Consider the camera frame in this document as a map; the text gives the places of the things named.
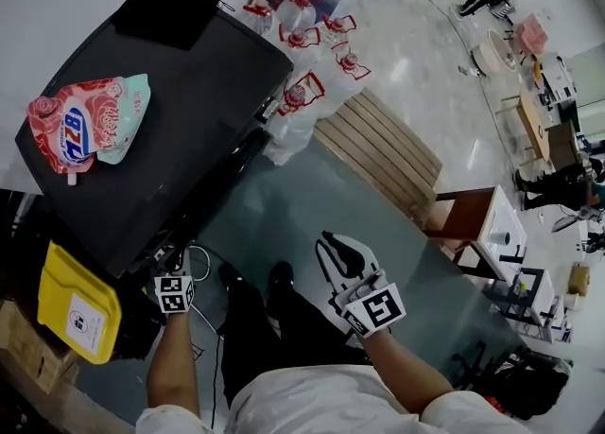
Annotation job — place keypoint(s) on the white table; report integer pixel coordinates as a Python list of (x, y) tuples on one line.
[(508, 217)]

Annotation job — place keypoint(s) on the person's left forearm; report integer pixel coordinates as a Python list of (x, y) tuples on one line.
[(172, 366)]

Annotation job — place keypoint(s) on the brown wooden chair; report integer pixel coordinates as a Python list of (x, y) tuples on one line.
[(463, 214)]

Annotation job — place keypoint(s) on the black garbage bag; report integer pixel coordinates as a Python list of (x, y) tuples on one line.
[(137, 323)]

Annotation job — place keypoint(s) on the white printer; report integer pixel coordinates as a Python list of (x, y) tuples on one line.
[(558, 77)]

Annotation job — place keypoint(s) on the black cloth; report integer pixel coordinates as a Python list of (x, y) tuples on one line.
[(165, 13)]

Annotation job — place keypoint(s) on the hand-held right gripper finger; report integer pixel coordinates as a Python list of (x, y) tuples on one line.
[(361, 257), (328, 271)]

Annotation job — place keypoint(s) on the round white basin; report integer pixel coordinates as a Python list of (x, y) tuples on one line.
[(494, 51)]

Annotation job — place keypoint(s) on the person's white shirt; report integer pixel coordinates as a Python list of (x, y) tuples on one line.
[(331, 404)]

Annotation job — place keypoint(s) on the person's right black shoe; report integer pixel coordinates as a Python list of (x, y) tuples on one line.
[(281, 278)]

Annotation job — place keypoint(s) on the white cup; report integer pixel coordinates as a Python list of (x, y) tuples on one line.
[(500, 237)]

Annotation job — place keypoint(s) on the group of clear water jugs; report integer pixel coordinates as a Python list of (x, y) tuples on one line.
[(302, 68)]

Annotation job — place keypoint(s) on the person's left black shoe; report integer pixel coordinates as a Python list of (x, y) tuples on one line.
[(230, 277)]

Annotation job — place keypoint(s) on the wooden slatted board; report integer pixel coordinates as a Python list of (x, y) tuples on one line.
[(378, 148)]

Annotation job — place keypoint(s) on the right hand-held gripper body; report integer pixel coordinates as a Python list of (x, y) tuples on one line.
[(378, 309)]

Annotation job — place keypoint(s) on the small cardboard box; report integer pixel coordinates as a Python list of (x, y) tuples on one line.
[(579, 278)]

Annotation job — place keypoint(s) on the yellow plastic bin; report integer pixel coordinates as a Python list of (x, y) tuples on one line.
[(75, 309)]

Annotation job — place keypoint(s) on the black washing machine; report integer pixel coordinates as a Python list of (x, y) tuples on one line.
[(179, 115)]

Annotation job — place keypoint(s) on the mint green detergent pouch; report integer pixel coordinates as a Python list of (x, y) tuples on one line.
[(130, 115)]

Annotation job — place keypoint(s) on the round wooden table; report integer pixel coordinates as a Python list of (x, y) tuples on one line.
[(531, 125)]

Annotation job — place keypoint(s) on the person's black trousers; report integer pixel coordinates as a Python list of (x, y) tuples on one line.
[(246, 337)]

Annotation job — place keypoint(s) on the red patterned detergent pouch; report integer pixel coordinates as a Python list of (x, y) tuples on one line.
[(71, 129)]

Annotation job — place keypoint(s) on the white shelf rack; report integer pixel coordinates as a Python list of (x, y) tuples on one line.
[(529, 300)]

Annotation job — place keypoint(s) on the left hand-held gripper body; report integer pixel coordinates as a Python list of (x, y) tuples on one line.
[(175, 292)]

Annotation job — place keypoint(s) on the pink stool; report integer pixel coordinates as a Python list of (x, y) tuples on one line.
[(531, 32)]

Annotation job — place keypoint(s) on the person's black shoe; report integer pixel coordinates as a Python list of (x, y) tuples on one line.
[(281, 278), (230, 277)]

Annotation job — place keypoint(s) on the person's right forearm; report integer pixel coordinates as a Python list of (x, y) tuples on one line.
[(406, 375)]

